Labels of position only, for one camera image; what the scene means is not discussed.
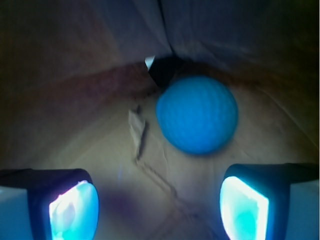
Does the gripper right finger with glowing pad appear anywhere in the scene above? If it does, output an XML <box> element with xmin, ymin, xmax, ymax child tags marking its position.
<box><xmin>219</xmin><ymin>163</ymin><xmax>320</xmax><ymax>240</ymax></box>

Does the blue dimpled ball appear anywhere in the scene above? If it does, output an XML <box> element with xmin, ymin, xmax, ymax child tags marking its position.
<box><xmin>156</xmin><ymin>75</ymin><xmax>238</xmax><ymax>155</ymax></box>

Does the brown paper bag tray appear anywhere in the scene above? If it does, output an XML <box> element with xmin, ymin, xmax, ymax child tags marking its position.
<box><xmin>0</xmin><ymin>0</ymin><xmax>320</xmax><ymax>240</ymax></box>

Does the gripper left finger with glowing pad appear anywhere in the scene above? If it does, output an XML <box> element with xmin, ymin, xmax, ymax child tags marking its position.
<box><xmin>0</xmin><ymin>168</ymin><xmax>100</xmax><ymax>240</ymax></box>

